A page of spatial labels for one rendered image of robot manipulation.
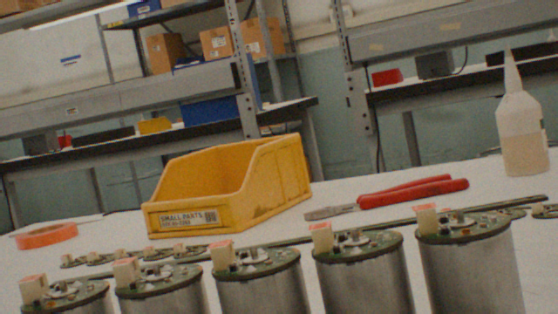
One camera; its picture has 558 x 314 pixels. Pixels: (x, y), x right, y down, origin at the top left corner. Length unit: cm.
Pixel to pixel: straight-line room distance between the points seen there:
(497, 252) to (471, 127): 452
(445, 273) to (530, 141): 39
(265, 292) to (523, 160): 41
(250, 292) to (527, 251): 22
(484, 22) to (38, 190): 445
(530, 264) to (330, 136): 457
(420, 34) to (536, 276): 222
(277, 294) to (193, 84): 267
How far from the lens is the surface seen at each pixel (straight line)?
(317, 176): 341
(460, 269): 19
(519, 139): 58
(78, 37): 580
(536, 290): 33
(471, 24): 252
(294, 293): 20
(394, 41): 257
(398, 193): 55
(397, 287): 19
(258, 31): 457
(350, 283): 19
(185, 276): 20
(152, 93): 295
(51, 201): 617
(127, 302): 20
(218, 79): 280
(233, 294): 19
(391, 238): 20
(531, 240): 41
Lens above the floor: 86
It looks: 6 degrees down
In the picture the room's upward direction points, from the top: 12 degrees counter-clockwise
